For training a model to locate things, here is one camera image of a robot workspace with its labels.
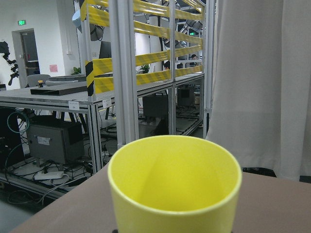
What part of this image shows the black flat case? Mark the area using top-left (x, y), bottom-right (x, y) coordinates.
top-left (30, 83), bottom-right (87, 96)

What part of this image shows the beige curtain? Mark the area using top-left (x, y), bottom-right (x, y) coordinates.
top-left (207, 0), bottom-right (311, 181)

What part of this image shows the grey control box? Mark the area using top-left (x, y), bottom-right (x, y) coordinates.
top-left (27, 122), bottom-right (85, 164)

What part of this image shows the yellow cup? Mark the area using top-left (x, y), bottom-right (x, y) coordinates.
top-left (107, 135), bottom-right (242, 233)

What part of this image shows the aluminium cage frame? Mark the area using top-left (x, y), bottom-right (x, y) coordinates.
top-left (0, 0), bottom-right (215, 172)

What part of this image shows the white power strip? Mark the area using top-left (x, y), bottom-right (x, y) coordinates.
top-left (34, 171), bottom-right (65, 180)

